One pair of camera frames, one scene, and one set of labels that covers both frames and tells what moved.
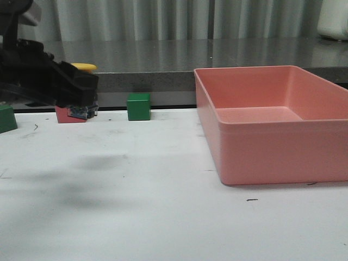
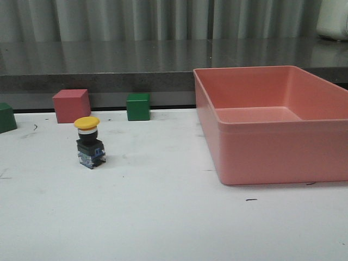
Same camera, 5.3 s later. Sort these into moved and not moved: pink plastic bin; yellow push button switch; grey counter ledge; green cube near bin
Moved: yellow push button switch
Not moved: pink plastic bin; green cube near bin; grey counter ledge
